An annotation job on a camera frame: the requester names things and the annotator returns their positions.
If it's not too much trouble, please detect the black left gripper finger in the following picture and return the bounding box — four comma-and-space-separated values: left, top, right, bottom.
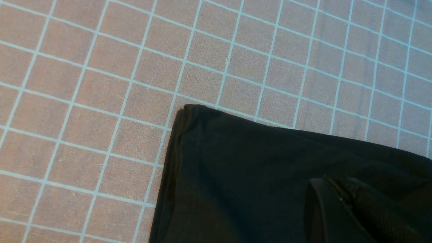
305, 176, 431, 243

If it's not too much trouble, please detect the dark gray long-sleeve shirt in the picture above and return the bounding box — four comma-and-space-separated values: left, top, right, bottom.
149, 104, 431, 243

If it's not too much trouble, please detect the pink grid tablecloth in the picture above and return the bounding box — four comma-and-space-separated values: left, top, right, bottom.
1, 0, 431, 243

